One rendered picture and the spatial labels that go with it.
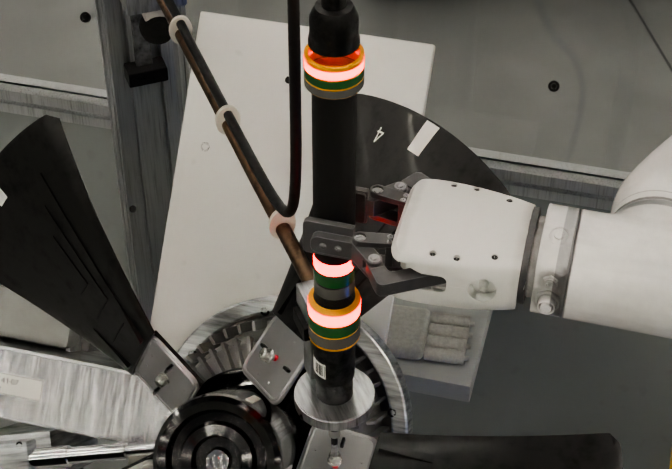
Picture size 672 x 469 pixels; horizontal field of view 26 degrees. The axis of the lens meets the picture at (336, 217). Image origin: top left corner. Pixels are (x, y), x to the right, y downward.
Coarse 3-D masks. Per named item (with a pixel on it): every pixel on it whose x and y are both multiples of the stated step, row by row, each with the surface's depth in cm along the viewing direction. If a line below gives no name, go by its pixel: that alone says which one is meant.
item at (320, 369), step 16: (320, 0) 101; (336, 0) 99; (320, 16) 100; (336, 16) 100; (352, 16) 100; (320, 32) 100; (336, 32) 100; (352, 32) 101; (320, 48) 101; (336, 48) 101; (352, 48) 101; (320, 352) 121; (336, 352) 121; (352, 352) 122; (320, 368) 122; (336, 368) 122; (352, 368) 123; (320, 384) 124; (336, 384) 123; (352, 384) 125; (320, 400) 125; (336, 400) 125
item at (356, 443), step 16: (320, 432) 135; (352, 432) 136; (304, 448) 134; (320, 448) 134; (352, 448) 134; (368, 448) 135; (304, 464) 132; (320, 464) 133; (352, 464) 133; (368, 464) 133
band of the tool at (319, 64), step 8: (304, 48) 104; (360, 48) 104; (304, 56) 103; (312, 56) 105; (320, 56) 106; (344, 56) 106; (352, 56) 105; (360, 56) 103; (312, 64) 102; (320, 64) 106; (328, 64) 106; (336, 64) 106; (344, 64) 106; (352, 64) 102; (328, 72) 102; (336, 72) 102; (360, 72) 103; (344, 80) 102; (320, 88) 103
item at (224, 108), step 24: (168, 0) 156; (288, 0) 110; (288, 24) 111; (192, 48) 149; (288, 48) 113; (216, 96) 143; (216, 120) 141; (240, 120) 142; (240, 144) 137; (264, 192) 132; (288, 216) 127
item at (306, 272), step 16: (160, 0) 159; (176, 32) 154; (192, 64) 150; (208, 96) 145; (224, 128) 141; (240, 160) 138; (256, 192) 134; (272, 208) 132; (288, 224) 130; (288, 240) 128; (288, 256) 128; (304, 256) 127; (304, 272) 125
